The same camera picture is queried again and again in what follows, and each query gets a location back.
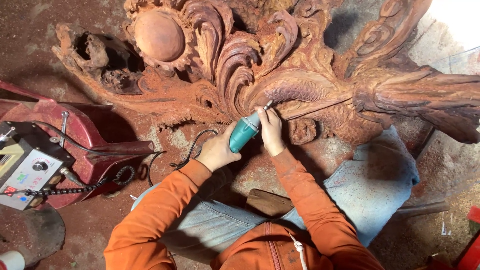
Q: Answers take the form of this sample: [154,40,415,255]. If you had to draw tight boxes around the black cable over chair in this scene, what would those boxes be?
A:
[32,120,160,157]

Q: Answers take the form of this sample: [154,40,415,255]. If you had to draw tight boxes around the small brown wooden stool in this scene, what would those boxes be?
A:
[245,188,295,218]

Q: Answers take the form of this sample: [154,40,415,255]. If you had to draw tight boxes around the person's right hand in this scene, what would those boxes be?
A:
[256,106,287,157]

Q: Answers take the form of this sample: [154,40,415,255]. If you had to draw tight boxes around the red plastic crate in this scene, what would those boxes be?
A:
[454,205,480,270]

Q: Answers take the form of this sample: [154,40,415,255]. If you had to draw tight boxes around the small metal key tool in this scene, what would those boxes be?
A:
[0,126,16,143]

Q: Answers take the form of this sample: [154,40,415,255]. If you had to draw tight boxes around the white cylinder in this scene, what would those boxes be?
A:
[0,250,26,270]

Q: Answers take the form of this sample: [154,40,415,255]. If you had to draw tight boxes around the dark round dusty disc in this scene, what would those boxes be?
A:
[0,202,66,268]

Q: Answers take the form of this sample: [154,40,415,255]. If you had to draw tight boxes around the dark red wooden chair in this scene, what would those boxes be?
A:
[0,80,155,209]

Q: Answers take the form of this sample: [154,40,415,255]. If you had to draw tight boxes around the black coiled cable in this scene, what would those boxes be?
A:
[24,165,136,198]

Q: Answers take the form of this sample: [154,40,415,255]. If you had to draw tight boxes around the metal wrench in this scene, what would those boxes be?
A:
[49,111,70,148]

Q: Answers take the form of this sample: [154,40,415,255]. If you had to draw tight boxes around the grey speed controller box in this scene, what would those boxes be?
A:
[0,121,76,211]

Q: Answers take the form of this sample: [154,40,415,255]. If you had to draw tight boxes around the person's left hand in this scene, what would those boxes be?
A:
[195,121,242,173]

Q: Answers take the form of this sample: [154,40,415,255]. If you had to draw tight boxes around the black handpiece power cable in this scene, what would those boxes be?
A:
[147,129,219,187]

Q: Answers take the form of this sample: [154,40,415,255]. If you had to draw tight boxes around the white jacket drawstring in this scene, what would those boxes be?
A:
[287,232,309,270]

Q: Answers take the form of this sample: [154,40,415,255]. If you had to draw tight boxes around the brown wooden stick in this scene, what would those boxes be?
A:
[394,201,451,218]

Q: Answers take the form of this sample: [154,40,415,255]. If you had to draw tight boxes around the person's blue jeans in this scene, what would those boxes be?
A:
[130,125,420,265]

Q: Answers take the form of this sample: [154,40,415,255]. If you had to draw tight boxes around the large carved wooden sculpture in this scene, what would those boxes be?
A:
[52,0,480,146]

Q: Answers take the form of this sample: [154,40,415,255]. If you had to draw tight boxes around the teal rotary carving handpiece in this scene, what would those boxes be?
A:
[229,99,274,154]

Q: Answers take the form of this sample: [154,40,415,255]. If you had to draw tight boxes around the person's orange jacket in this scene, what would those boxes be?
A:
[104,148,385,270]

